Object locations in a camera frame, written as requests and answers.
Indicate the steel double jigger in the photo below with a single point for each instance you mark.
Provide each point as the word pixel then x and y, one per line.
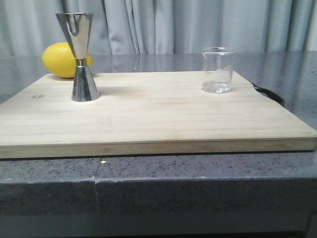
pixel 76 28

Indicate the black cutting board handle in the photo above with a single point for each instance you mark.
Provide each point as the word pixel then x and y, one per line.
pixel 270 94

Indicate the grey curtain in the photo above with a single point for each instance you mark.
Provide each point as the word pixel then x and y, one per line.
pixel 120 27

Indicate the yellow lemon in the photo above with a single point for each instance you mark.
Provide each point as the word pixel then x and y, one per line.
pixel 59 60

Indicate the small glass beaker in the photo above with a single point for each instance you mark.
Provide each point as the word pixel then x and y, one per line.
pixel 217 69

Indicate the wooden cutting board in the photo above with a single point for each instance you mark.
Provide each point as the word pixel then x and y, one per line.
pixel 146 113

